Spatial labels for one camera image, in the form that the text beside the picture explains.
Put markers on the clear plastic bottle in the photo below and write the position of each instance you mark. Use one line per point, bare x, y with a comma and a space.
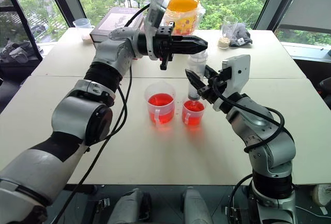
197, 62

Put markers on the tall glass with white grains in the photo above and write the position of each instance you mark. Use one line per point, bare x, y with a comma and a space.
227, 35

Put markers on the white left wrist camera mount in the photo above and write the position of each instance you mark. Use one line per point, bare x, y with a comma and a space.
152, 17

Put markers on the dark hardcover book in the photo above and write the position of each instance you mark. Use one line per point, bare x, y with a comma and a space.
116, 22

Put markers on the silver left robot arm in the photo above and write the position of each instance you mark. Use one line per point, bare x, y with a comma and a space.
77, 115

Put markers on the white round object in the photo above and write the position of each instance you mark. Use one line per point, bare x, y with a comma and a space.
322, 195

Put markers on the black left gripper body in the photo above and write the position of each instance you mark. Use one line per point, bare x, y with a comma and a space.
165, 45

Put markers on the grey cloth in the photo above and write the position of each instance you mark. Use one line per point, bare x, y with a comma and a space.
243, 36

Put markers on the black metal rack frame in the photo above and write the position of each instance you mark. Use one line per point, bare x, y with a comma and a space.
23, 19

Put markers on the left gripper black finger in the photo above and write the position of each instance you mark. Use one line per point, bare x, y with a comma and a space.
188, 40
188, 49

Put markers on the small cup with red liquid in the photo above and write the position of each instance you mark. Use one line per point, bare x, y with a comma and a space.
193, 112

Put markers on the large cup with red liquid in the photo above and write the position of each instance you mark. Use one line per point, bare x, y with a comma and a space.
160, 105

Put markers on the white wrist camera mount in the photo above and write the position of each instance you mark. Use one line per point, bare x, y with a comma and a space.
239, 71
152, 17

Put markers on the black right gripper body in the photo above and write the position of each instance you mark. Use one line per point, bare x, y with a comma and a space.
212, 90

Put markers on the grey bundle on rack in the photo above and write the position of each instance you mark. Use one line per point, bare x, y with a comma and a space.
15, 52

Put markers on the yellow lidded jar in bag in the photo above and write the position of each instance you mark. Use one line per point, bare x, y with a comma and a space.
183, 6

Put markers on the small clear measuring cup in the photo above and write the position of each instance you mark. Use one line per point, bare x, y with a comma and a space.
83, 27

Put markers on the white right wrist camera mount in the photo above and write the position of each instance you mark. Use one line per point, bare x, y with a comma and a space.
239, 71

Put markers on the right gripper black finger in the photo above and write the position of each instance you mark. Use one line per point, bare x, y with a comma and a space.
210, 72
194, 80

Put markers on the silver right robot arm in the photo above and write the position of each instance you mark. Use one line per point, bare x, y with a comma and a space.
258, 125

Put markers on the black object at window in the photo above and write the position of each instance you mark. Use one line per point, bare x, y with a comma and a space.
325, 87

